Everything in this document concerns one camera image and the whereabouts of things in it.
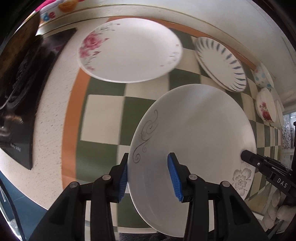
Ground white plate blue leaf rim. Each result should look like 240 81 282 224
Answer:
194 37 247 92

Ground blue cabinet door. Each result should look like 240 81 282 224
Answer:
1 173 47 240

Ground white bowl red flower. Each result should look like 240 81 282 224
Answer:
256 88 277 123

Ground white plate grey floral pattern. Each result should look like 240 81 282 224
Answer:
127 84 256 237

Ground white plate pink rose pattern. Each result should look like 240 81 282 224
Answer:
78 18 183 83

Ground right white gloved hand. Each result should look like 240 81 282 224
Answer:
261 189 295 233

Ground black induction cooktop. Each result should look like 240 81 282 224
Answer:
1 28 76 170

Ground white bowl colourful dots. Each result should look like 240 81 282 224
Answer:
253 63 274 90

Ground colourful fridge magnets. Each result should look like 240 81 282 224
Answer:
35 0 87 25

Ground green checkered orange-edged mat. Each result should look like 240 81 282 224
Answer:
62 18 281 233

